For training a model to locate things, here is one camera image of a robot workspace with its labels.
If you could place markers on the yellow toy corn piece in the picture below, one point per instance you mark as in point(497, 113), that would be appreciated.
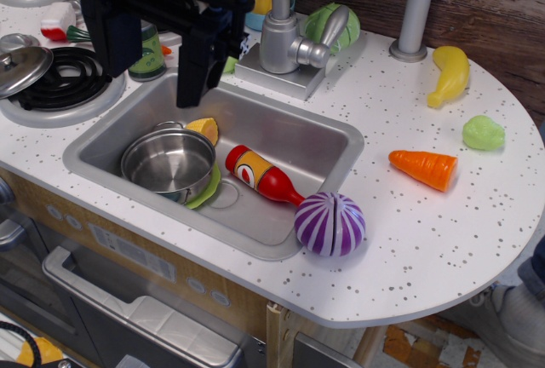
point(207, 127)

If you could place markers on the green toy pea can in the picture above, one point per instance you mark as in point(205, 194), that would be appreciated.
point(151, 65)

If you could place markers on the grey oven door handle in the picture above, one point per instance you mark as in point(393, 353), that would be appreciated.
point(143, 332)

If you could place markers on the red toy ketchup bottle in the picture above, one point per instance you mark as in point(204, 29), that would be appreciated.
point(265, 178)

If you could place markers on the orange toy carrot half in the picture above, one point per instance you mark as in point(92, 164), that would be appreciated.
point(433, 169)

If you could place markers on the front left black burner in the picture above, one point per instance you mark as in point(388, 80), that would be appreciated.
point(74, 89)

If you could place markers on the green toy cabbage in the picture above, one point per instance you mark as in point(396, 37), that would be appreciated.
point(318, 22)

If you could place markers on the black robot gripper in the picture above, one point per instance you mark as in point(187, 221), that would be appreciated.
point(211, 31)

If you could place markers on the light green toy broccoli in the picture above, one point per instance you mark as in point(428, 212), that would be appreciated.
point(483, 133)

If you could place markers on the grey sneaker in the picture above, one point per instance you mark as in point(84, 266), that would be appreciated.
point(509, 320)

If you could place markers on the purple striped toy onion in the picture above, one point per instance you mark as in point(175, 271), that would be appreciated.
point(329, 224)

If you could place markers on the steel pot in sink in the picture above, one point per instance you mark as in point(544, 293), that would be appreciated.
point(171, 161)

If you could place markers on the silver toy faucet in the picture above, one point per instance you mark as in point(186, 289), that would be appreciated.
point(284, 60)

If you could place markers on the yellow object bottom left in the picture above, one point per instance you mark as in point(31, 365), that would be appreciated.
point(47, 350)

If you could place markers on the grey vertical pole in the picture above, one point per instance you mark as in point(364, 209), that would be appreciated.
point(409, 47)

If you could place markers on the blue toy bowl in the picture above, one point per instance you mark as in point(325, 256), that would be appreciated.
point(255, 21)

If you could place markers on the silver sink basin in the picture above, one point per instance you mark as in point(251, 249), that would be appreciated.
point(315, 152)

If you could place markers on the white red toy block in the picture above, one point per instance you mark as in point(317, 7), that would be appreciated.
point(57, 19)

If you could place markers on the light green toy pear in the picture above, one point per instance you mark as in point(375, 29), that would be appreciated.
point(229, 67)

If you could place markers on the whole toy carrot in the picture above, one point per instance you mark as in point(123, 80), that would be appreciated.
point(76, 35)

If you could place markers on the green plate under pot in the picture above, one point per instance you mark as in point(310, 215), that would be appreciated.
point(209, 191)

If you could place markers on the steel pot lid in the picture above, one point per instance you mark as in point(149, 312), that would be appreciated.
point(20, 68)

